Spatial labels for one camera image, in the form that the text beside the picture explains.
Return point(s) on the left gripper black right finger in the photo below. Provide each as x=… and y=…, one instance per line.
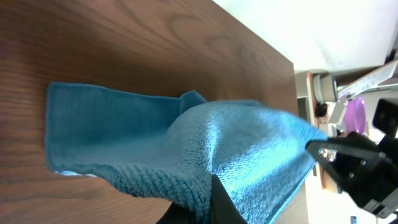
x=361, y=168

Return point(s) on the purple plastic bowl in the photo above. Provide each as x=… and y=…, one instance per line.
x=355, y=116

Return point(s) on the white shelf furniture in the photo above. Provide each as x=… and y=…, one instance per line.
x=322, y=88

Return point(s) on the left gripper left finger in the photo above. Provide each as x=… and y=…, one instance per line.
x=222, y=209

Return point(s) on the blue microfiber cloth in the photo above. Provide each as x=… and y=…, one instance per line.
x=166, y=147

